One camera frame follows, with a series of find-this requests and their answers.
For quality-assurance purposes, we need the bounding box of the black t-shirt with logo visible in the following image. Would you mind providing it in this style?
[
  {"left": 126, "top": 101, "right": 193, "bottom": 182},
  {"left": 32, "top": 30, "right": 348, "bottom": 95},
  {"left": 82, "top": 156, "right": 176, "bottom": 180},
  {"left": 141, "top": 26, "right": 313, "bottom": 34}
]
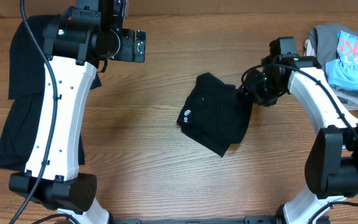
[{"left": 177, "top": 73, "right": 253, "bottom": 157}]

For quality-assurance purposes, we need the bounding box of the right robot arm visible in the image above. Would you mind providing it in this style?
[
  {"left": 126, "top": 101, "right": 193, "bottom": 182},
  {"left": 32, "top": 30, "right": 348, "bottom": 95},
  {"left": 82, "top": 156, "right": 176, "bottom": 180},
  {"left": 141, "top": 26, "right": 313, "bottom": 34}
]
[{"left": 240, "top": 37, "right": 358, "bottom": 224}]

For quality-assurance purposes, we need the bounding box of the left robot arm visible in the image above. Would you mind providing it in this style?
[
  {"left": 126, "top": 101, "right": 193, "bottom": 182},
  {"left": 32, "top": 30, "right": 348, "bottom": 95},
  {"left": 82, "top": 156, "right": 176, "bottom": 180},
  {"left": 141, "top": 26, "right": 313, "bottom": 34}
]
[{"left": 9, "top": 0, "right": 146, "bottom": 223}]

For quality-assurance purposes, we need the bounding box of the grey t-shirt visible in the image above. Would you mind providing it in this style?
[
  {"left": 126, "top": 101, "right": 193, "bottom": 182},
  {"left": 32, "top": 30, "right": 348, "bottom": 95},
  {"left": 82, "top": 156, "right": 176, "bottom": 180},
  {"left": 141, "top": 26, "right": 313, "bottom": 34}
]
[{"left": 308, "top": 23, "right": 358, "bottom": 70}]

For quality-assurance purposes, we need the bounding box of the beige garment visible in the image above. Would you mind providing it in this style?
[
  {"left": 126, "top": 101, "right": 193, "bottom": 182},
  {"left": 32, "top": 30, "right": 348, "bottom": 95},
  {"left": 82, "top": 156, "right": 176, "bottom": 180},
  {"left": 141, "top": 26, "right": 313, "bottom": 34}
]
[{"left": 304, "top": 39, "right": 358, "bottom": 111}]

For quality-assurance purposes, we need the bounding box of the light blue printed t-shirt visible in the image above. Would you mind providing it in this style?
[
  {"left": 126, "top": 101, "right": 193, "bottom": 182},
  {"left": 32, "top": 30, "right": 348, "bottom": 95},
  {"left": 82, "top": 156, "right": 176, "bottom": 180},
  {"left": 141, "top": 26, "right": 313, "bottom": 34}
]
[{"left": 325, "top": 30, "right": 358, "bottom": 92}]

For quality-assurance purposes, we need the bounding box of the black folded garment pile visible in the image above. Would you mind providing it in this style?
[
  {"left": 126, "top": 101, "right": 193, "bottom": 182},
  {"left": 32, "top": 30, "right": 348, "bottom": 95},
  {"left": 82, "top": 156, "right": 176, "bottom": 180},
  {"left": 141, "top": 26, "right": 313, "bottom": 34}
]
[{"left": 0, "top": 14, "right": 103, "bottom": 171}]

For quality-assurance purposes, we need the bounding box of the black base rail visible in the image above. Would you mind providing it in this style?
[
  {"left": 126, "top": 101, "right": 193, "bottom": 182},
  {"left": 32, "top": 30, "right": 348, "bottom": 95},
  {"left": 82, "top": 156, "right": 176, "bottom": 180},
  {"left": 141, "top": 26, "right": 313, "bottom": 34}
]
[{"left": 109, "top": 215, "right": 286, "bottom": 224}]

